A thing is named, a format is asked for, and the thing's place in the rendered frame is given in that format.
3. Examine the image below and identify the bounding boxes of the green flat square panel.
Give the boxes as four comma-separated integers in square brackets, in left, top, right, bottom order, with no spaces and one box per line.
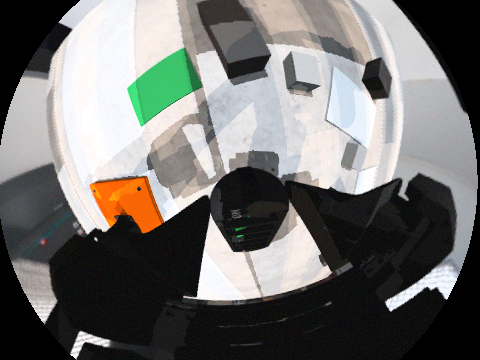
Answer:
[127,48,203,127]

